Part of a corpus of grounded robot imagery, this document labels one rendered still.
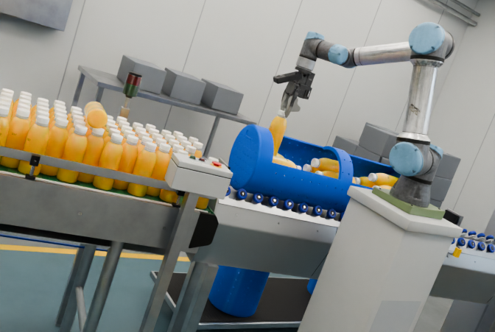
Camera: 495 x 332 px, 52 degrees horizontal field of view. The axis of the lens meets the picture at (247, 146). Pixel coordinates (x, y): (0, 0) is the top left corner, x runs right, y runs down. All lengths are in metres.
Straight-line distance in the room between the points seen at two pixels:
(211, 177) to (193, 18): 3.85
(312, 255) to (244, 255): 0.32
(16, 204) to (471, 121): 6.65
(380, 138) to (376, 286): 3.99
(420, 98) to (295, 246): 0.84
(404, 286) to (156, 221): 0.94
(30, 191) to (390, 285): 1.28
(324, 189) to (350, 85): 4.70
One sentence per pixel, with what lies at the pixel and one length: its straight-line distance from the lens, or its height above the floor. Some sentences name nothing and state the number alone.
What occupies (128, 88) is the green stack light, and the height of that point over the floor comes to 1.19.
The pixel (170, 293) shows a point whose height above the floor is 0.15.
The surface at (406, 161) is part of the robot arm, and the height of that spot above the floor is 1.33.
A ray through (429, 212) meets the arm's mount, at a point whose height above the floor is 1.17.
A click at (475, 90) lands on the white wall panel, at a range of 7.80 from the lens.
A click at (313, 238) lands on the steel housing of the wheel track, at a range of 2.27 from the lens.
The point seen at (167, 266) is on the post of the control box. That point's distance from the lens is 1.88.
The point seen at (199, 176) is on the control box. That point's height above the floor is 1.06.
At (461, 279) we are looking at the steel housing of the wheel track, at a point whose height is 0.77.
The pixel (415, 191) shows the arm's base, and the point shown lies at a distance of 2.01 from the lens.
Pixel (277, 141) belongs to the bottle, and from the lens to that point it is 2.14.
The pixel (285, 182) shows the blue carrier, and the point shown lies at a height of 1.06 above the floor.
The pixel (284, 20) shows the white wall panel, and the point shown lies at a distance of 6.02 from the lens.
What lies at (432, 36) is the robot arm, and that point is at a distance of 1.89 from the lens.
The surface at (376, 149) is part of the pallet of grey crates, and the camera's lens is 5.85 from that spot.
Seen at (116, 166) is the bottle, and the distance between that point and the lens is 1.82.
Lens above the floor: 1.50
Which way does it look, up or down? 10 degrees down
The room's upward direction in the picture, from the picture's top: 19 degrees clockwise
